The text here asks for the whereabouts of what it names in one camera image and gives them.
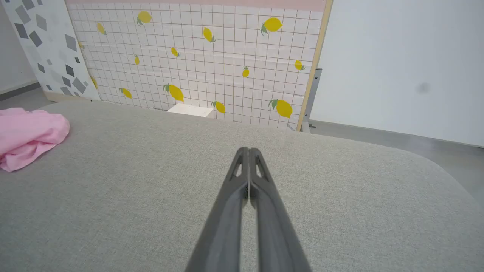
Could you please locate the grey terrazzo pattern panel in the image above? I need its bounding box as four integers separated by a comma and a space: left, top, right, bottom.
2, 0, 101, 102

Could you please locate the grey metal panel bracket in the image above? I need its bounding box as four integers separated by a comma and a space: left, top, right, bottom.
301, 68, 323, 134

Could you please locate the pink cloth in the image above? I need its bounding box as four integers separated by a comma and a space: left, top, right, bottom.
0, 107, 71, 172

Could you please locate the white flat box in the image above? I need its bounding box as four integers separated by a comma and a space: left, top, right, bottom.
166, 103, 214, 118

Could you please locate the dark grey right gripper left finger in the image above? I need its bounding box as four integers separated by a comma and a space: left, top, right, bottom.
184, 147, 250, 272

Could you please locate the lemon print grid panel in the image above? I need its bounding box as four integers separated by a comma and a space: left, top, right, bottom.
65, 0, 334, 132

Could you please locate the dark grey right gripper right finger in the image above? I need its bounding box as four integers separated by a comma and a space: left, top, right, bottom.
249, 147, 313, 272

